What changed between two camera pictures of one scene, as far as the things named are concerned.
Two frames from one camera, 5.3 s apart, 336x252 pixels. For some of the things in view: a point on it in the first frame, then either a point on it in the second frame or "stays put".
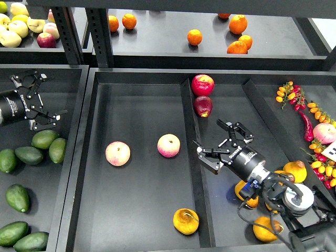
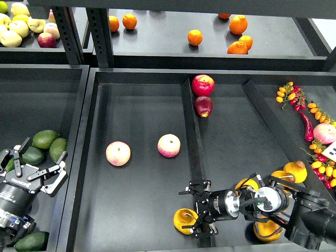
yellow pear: x=186 y=221 stays put
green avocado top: x=43 y=139 stays put
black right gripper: x=244 y=161 → x=211 y=207
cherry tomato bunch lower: x=324 y=168 stays put
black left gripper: x=24 y=102 → x=17 y=188
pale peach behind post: x=50 y=16 stays put
